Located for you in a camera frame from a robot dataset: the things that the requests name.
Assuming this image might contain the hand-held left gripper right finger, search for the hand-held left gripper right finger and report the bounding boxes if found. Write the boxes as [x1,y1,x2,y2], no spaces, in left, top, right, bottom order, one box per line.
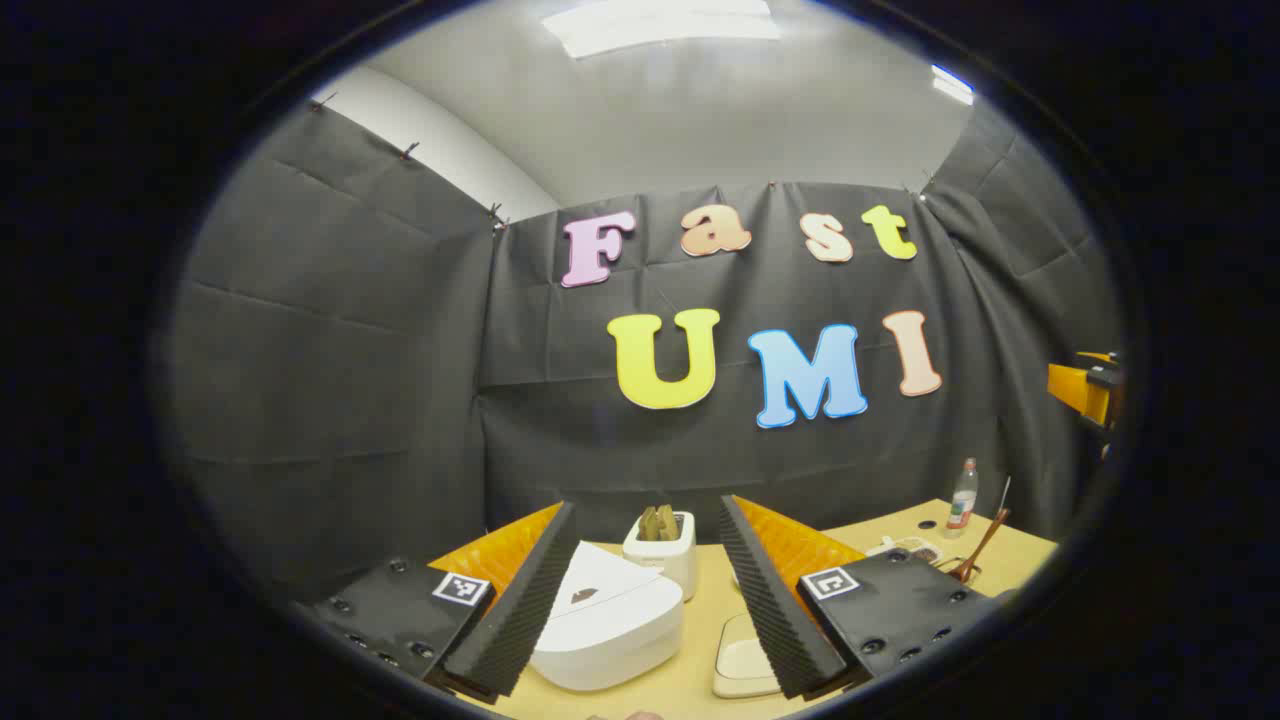
[718,493,1011,701]

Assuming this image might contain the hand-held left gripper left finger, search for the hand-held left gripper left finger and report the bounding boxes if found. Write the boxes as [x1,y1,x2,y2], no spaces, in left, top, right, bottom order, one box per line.
[295,500,581,701]

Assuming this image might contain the clear container of white rice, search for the clear container of white rice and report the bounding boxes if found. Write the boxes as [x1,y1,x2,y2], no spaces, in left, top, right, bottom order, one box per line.
[712,612,786,699]

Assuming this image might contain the white rice cooker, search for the white rice cooker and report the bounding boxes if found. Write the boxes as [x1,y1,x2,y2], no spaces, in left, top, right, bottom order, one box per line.
[530,540,686,693]

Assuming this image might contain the brown wooden spoon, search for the brown wooden spoon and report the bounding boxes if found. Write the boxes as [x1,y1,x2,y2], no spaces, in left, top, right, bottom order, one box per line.
[950,508,1011,583]

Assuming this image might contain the white toaster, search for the white toaster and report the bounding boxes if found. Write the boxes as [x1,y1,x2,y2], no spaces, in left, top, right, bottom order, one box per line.
[622,508,698,601]

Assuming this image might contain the white divided dish of beans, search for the white divided dish of beans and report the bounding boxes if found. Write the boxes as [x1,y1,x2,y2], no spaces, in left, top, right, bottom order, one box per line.
[868,537,943,563]

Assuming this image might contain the clear bottle with red label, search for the clear bottle with red label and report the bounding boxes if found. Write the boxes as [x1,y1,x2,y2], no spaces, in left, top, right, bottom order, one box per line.
[945,458,979,541]

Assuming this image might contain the black backdrop cloth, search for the black backdrop cloth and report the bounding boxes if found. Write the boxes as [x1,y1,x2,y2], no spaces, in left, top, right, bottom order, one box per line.
[165,95,1126,601]

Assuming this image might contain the large ceiling light panel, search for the large ceiling light panel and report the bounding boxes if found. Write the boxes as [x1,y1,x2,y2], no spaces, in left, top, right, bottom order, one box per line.
[540,0,783,59]

